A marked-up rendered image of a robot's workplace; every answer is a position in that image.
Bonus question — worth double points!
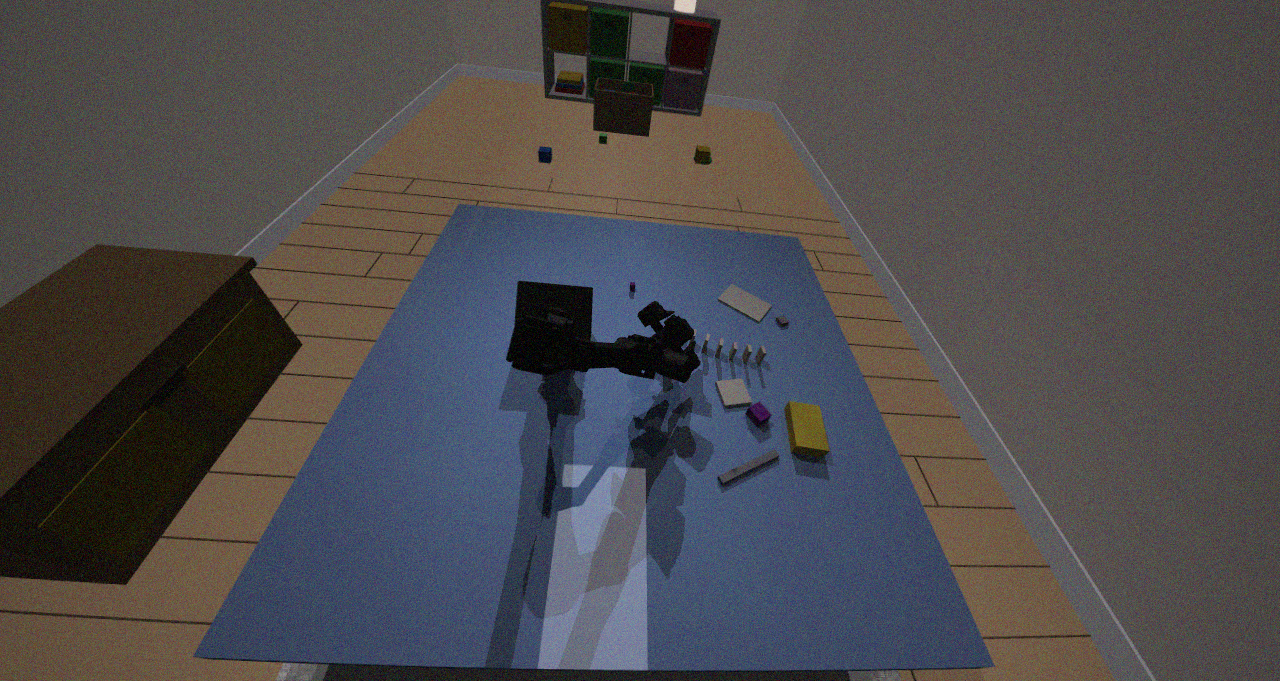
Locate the small purple block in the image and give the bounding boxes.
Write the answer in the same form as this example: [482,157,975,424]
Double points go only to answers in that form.
[746,402,771,428]

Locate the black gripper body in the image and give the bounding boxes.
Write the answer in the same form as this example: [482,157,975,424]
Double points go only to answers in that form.
[637,301,700,370]

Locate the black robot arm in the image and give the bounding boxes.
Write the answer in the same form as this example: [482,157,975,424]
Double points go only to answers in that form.
[506,306,694,383]

